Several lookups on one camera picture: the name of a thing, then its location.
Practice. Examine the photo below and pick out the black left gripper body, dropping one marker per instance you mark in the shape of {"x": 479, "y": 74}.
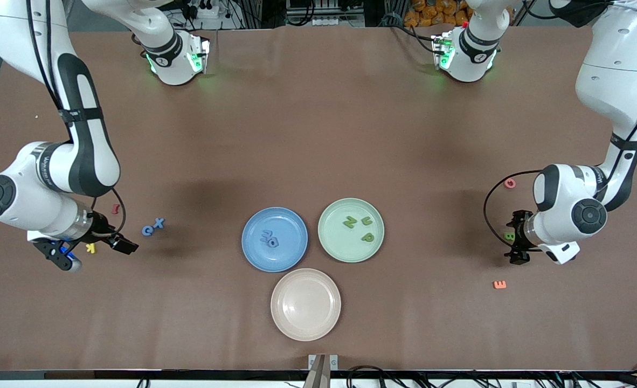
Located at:
{"x": 521, "y": 235}

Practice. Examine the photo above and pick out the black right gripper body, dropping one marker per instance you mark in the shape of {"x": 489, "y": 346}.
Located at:
{"x": 101, "y": 226}

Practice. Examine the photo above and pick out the blue foam letter G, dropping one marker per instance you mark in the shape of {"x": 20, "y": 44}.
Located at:
{"x": 144, "y": 230}

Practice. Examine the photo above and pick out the blue foam letter X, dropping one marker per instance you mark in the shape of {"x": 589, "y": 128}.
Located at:
{"x": 159, "y": 223}

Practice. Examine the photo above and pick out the blue foam letter E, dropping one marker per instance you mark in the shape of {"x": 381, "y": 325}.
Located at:
{"x": 265, "y": 234}

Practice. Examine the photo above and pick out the green foam letter P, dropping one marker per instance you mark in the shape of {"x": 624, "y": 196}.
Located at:
{"x": 369, "y": 236}

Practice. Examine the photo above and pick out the blue foam letter a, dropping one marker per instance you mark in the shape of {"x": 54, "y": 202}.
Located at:
{"x": 277, "y": 243}

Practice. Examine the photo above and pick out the green foam letter U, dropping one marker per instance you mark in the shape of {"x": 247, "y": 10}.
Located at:
{"x": 367, "y": 224}

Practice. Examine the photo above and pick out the green foam letter Z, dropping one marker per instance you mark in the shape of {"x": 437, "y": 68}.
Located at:
{"x": 350, "y": 222}

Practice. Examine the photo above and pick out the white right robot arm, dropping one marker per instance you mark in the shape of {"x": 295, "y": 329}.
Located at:
{"x": 87, "y": 151}

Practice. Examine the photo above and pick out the orange foam letter E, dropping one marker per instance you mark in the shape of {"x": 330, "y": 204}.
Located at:
{"x": 504, "y": 284}

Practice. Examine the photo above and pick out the pink foam letter Q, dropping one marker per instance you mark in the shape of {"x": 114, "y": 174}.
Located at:
{"x": 506, "y": 184}

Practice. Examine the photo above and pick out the blue plate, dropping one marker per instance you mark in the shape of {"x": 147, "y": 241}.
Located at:
{"x": 274, "y": 258}

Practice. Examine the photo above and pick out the green plate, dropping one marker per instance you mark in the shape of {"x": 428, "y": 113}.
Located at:
{"x": 351, "y": 250}

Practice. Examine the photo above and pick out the beige plate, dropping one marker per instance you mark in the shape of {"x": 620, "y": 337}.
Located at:
{"x": 305, "y": 304}

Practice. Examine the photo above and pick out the brown table cover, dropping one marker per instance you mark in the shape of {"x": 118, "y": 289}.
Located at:
{"x": 318, "y": 134}

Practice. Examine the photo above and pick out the pile of orange objects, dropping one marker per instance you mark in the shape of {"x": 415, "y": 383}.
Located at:
{"x": 431, "y": 15}

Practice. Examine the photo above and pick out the white power strip with plugs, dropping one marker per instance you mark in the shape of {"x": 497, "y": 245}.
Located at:
{"x": 213, "y": 15}

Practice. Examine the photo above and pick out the long white power strip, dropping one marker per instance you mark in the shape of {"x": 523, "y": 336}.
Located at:
{"x": 345, "y": 22}

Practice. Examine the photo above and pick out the table front edge rail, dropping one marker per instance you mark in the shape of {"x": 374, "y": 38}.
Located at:
{"x": 189, "y": 374}

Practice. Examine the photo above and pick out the silver metal bracket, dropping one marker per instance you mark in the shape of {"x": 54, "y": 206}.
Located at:
{"x": 333, "y": 362}

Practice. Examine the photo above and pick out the tan wedge post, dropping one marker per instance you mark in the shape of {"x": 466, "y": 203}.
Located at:
{"x": 318, "y": 374}

